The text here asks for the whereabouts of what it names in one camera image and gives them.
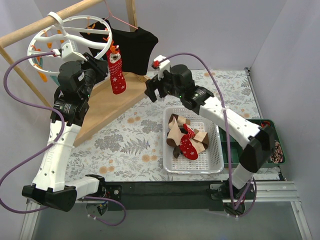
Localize red patterned sock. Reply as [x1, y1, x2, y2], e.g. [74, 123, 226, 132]
[106, 49, 127, 95]
[179, 123, 198, 161]

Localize cream brown striped sock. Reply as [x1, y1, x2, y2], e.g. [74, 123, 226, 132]
[166, 113, 191, 149]
[190, 129, 209, 154]

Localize black sock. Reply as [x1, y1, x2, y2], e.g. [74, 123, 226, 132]
[172, 129, 196, 159]

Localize white round clip hanger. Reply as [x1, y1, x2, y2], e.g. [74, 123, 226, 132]
[27, 11, 113, 78]

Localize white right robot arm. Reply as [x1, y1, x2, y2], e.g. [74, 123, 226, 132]
[144, 64, 275, 199]

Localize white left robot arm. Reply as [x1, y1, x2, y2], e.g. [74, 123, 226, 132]
[22, 52, 108, 212]

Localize wooden hanger rack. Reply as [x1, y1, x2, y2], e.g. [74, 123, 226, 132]
[0, 0, 148, 147]

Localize large black hanging cloth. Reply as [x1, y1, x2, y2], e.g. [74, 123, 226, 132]
[79, 19, 159, 76]

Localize white plastic basket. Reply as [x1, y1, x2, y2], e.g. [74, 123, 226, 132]
[162, 106, 224, 174]

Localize green compartment tray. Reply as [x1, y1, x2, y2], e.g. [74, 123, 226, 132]
[218, 119, 286, 168]

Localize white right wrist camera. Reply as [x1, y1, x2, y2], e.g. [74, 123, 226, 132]
[151, 55, 171, 81]

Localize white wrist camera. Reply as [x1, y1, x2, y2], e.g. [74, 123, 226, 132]
[52, 40, 87, 63]
[151, 55, 171, 81]

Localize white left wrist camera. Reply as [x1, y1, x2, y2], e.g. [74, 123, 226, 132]
[52, 40, 87, 63]

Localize pink hanging cord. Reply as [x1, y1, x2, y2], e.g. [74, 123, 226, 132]
[102, 0, 139, 32]

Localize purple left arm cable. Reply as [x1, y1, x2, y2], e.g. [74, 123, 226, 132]
[0, 51, 127, 227]

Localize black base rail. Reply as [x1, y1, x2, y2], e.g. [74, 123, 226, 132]
[104, 181, 224, 211]

